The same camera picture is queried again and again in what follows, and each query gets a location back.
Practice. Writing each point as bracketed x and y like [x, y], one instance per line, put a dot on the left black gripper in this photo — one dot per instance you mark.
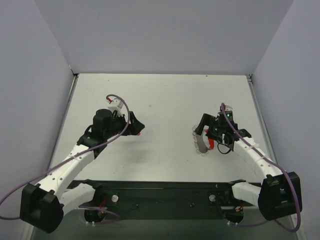
[130, 122]

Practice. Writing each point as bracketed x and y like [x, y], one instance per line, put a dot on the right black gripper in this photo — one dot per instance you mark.
[218, 128]

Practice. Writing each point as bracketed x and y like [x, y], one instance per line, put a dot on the metal chain keyring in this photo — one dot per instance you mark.
[199, 143]

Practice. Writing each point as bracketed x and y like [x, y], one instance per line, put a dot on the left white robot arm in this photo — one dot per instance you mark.
[44, 205]

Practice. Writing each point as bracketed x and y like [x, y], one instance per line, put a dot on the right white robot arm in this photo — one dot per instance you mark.
[280, 192]

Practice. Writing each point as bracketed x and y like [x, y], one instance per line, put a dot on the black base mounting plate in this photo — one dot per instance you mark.
[158, 200]

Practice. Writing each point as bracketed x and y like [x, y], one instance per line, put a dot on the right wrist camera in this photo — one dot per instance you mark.
[226, 108]

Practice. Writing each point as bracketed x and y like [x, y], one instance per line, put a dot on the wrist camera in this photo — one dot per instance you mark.
[115, 105]
[226, 108]

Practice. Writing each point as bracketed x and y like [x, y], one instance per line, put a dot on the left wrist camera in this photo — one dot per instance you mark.
[115, 105]

